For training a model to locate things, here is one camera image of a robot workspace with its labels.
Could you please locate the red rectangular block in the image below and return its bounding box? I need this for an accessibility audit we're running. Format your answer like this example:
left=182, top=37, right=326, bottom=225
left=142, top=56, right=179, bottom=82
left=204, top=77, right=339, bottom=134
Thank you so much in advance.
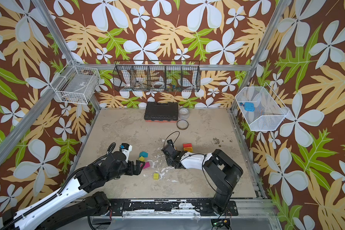
left=183, top=143, right=192, bottom=148

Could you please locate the yellow red striped block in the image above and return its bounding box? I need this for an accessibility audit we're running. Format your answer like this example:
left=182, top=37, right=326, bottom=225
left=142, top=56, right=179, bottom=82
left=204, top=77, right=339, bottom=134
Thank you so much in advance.
left=184, top=147, right=193, bottom=152

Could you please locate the yellow green cube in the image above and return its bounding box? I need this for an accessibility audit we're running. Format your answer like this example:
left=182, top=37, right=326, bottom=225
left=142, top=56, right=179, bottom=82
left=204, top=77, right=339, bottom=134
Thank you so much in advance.
left=153, top=173, right=160, bottom=180

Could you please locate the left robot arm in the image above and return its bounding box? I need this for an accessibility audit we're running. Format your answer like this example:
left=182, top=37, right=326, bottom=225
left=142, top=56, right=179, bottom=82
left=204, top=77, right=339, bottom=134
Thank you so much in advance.
left=1, top=151, right=145, bottom=230

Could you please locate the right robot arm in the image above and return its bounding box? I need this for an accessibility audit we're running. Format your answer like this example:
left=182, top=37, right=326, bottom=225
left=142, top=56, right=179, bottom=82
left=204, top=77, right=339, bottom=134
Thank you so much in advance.
left=162, top=140, right=243, bottom=214

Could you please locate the magenta rectangular block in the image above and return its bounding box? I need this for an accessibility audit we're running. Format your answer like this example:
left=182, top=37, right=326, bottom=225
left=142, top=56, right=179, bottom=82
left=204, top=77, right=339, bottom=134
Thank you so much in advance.
left=143, top=162, right=150, bottom=169

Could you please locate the teal roof block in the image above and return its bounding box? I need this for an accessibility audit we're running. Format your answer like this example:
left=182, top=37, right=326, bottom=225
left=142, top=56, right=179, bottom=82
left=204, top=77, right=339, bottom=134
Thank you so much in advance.
left=139, top=151, right=149, bottom=158

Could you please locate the clear glass jar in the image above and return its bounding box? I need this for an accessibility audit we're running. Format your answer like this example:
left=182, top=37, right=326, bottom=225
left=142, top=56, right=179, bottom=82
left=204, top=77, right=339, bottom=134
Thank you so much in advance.
left=178, top=107, right=190, bottom=120

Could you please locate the black plastic tool case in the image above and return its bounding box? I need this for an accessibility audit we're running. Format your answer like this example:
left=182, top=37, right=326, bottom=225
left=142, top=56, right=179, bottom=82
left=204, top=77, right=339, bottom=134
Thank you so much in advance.
left=144, top=102, right=179, bottom=122

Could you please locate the white tape roll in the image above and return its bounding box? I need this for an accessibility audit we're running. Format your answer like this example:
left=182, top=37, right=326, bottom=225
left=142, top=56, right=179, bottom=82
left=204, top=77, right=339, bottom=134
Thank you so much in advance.
left=152, top=81, right=165, bottom=89

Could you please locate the blue object in basket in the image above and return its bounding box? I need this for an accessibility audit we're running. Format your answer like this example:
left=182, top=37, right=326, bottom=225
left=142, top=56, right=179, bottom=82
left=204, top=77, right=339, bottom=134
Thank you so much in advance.
left=239, top=102, right=255, bottom=112

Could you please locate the white mesh basket right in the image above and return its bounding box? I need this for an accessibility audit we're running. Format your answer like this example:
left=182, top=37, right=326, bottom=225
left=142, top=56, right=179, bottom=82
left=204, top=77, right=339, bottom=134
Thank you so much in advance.
left=235, top=83, right=290, bottom=132

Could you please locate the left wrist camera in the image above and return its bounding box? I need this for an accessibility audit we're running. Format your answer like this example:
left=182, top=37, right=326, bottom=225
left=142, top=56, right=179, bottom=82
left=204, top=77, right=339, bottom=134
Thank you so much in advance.
left=119, top=143, right=132, bottom=162

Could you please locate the black wire basket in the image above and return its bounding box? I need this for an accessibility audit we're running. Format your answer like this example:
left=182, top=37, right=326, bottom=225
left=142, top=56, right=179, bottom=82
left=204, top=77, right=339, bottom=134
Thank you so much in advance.
left=112, top=60, right=201, bottom=92

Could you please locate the white wire basket left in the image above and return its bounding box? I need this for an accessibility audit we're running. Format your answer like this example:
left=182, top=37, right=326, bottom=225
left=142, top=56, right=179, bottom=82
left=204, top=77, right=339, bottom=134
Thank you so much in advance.
left=51, top=62, right=100, bottom=104

